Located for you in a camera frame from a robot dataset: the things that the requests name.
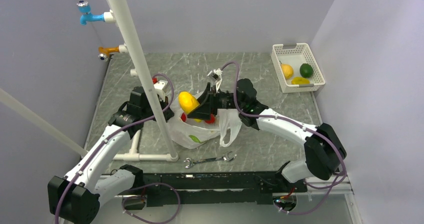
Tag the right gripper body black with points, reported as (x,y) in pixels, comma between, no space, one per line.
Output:
(225,100)

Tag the white PVC pipe frame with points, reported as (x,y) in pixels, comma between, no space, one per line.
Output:
(120,13)

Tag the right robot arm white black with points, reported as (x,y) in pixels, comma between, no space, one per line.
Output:
(323,150)

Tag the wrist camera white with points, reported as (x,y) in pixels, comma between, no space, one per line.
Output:
(216,77)
(159,86)

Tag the aluminium rail frame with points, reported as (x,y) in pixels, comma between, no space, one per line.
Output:
(286,203)

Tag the white perforated plastic basket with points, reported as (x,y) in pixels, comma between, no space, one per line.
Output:
(295,55)

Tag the blue plastic faucet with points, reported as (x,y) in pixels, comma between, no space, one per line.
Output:
(86,14)

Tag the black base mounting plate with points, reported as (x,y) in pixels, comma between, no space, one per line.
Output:
(260,187)

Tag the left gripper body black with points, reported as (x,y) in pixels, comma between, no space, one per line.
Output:
(147,112)

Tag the orange plastic faucet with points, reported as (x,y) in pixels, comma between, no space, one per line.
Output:
(105,52)

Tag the red fake tomato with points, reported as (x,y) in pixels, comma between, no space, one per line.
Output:
(183,117)

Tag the green fake lime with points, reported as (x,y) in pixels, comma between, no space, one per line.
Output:
(306,70)

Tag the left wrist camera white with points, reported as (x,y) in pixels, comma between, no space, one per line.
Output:
(159,86)

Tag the silver open-end wrench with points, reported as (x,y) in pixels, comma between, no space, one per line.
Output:
(227,157)

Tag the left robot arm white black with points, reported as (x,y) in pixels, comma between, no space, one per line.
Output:
(78,196)

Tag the translucent white plastic bag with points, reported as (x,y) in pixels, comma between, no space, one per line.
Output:
(195,132)

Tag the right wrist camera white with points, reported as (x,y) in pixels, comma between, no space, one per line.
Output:
(216,77)

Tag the yellow fake mango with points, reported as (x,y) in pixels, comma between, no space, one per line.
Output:
(300,81)

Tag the small yellow fake fruit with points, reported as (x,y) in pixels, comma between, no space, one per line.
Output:
(187,102)

